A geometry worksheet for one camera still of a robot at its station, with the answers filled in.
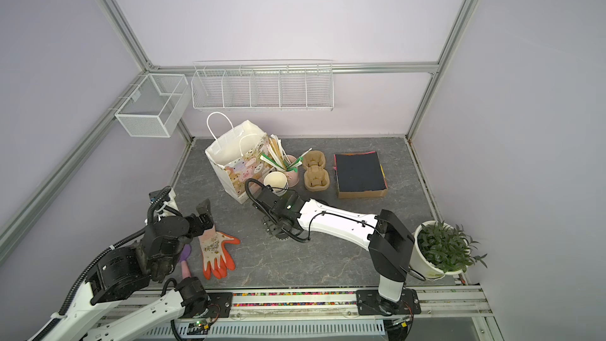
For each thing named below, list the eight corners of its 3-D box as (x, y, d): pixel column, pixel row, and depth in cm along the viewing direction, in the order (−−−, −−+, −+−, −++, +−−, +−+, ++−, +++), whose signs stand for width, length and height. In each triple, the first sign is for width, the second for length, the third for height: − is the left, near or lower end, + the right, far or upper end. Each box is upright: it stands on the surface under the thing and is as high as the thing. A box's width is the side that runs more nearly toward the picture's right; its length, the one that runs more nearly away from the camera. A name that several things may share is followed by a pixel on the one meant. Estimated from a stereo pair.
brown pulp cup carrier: (305, 195, 101) (305, 188, 97) (301, 158, 114) (301, 151, 110) (330, 193, 102) (331, 186, 98) (324, 156, 115) (324, 149, 111)
